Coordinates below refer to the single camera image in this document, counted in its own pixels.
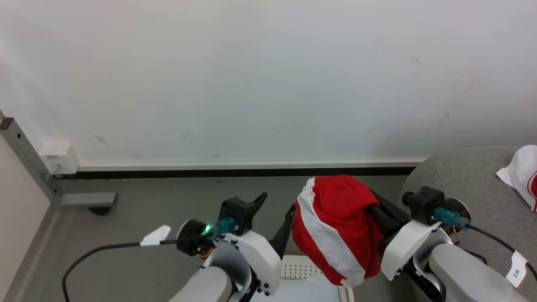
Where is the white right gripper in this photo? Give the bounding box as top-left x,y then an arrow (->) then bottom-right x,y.
368,191 -> 471,281

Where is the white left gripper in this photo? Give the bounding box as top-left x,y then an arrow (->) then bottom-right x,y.
176,192 -> 297,296

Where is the red garment with white stripe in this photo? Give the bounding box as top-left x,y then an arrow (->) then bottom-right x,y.
291,175 -> 384,288

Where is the white perforated laundry basket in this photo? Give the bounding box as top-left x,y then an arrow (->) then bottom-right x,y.
250,251 -> 355,302

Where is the white and black baseboard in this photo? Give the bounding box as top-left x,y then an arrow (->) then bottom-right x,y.
54,159 -> 426,180

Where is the blank white paper tag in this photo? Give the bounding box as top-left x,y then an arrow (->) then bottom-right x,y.
140,225 -> 172,247

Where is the white paper tag with writing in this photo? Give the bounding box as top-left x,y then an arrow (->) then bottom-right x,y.
506,250 -> 528,288

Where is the white garment with red trim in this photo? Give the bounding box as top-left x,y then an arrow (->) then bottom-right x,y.
496,145 -> 537,212

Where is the beige partition panel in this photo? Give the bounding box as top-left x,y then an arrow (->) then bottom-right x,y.
0,134 -> 53,296

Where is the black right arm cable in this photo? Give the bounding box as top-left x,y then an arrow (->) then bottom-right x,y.
433,207 -> 537,281

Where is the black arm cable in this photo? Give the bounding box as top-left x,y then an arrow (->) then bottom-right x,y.
433,207 -> 537,281
62,217 -> 236,302

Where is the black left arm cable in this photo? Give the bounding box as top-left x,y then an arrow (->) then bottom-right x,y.
62,217 -> 236,302

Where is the white wall socket box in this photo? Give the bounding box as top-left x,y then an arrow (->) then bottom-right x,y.
39,142 -> 80,174

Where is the grey metal frame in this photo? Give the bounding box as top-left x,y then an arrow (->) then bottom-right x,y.
0,111 -> 117,210

